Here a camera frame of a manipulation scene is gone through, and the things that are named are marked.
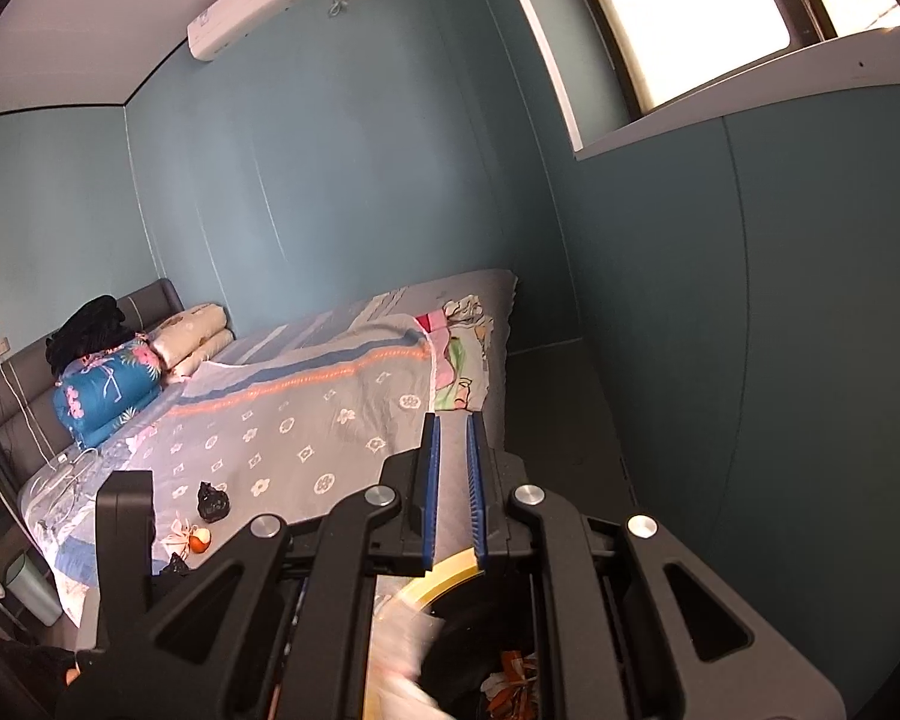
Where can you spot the small knotted black plastic bag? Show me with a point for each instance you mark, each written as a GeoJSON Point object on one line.
{"type": "Point", "coordinates": [212, 504]}

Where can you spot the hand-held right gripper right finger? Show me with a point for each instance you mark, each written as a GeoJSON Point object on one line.
{"type": "Point", "coordinates": [476, 495]}

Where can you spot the bed with patterned blanket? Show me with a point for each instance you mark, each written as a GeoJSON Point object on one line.
{"type": "Point", "coordinates": [307, 420]}

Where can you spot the cartoon printed cloth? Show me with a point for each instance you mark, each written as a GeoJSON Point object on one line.
{"type": "Point", "coordinates": [461, 375]}

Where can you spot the small pale waste bin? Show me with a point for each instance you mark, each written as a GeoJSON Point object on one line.
{"type": "Point", "coordinates": [34, 589]}

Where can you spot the white air conditioner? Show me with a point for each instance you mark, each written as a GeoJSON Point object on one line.
{"type": "Point", "coordinates": [255, 4]}

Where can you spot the blue floral folded quilt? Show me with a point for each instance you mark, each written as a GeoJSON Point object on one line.
{"type": "Point", "coordinates": [97, 397]}

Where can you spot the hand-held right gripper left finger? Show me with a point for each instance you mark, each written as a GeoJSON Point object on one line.
{"type": "Point", "coordinates": [431, 495]}

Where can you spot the black folded clothing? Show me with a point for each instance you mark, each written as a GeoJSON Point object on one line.
{"type": "Point", "coordinates": [90, 330]}

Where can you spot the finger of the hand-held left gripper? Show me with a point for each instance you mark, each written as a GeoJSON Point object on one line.
{"type": "Point", "coordinates": [124, 532]}

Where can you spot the grey upholstered headboard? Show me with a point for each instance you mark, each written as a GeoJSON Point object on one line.
{"type": "Point", "coordinates": [15, 397]}

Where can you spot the white paper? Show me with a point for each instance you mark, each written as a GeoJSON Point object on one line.
{"type": "Point", "coordinates": [409, 652]}

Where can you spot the cream folded quilt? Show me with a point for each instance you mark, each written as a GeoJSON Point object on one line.
{"type": "Point", "coordinates": [191, 334]}

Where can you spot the window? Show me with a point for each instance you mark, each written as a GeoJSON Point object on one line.
{"type": "Point", "coordinates": [682, 15]}

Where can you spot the black bin with yellow rim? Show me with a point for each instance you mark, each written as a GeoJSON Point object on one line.
{"type": "Point", "coordinates": [457, 570]}

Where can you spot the white and pink tissue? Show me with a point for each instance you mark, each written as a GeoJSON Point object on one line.
{"type": "Point", "coordinates": [174, 538]}

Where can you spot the dark cloth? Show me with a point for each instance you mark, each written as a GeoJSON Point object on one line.
{"type": "Point", "coordinates": [15, 675]}

